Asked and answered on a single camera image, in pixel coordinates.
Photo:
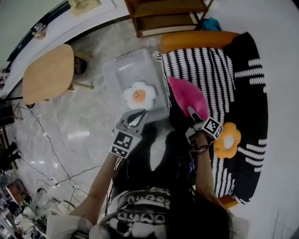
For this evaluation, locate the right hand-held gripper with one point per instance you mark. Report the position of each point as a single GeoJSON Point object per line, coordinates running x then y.
{"type": "Point", "coordinates": [211, 127]}

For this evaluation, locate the pink star plush pillow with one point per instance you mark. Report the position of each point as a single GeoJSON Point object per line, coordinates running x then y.
{"type": "Point", "coordinates": [189, 93]}

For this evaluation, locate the person's black white printed shirt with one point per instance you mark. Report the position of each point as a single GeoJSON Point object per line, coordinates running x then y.
{"type": "Point", "coordinates": [140, 210]}

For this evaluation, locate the orange flower plush pillow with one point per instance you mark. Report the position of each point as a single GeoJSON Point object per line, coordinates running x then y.
{"type": "Point", "coordinates": [220, 149]}

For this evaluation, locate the person's black trousers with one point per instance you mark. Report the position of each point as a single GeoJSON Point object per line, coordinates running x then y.
{"type": "Point", "coordinates": [163, 144]}

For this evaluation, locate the person's left forearm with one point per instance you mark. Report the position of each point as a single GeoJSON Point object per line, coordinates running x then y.
{"type": "Point", "coordinates": [100, 184]}

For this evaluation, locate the dark wooden shelf rack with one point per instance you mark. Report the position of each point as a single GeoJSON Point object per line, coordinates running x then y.
{"type": "Point", "coordinates": [163, 21]}

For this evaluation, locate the clear plastic storage bin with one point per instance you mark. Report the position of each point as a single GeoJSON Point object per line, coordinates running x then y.
{"type": "Point", "coordinates": [112, 70]}

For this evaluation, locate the teal plush item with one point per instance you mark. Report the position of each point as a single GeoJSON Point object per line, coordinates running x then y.
{"type": "Point", "coordinates": [211, 23]}

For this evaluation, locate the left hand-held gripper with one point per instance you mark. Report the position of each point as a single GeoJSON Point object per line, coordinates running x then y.
{"type": "Point", "coordinates": [125, 144]}

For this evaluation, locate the beige tote bag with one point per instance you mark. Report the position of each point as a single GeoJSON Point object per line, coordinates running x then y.
{"type": "Point", "coordinates": [85, 5]}

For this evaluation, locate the white fried egg plush pillow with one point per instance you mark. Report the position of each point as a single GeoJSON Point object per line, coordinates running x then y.
{"type": "Point", "coordinates": [140, 93]}

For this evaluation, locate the person's right forearm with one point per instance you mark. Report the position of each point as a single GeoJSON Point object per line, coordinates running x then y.
{"type": "Point", "coordinates": [204, 170]}

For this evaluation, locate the light wooden oval stool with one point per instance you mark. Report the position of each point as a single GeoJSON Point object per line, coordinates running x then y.
{"type": "Point", "coordinates": [46, 74]}

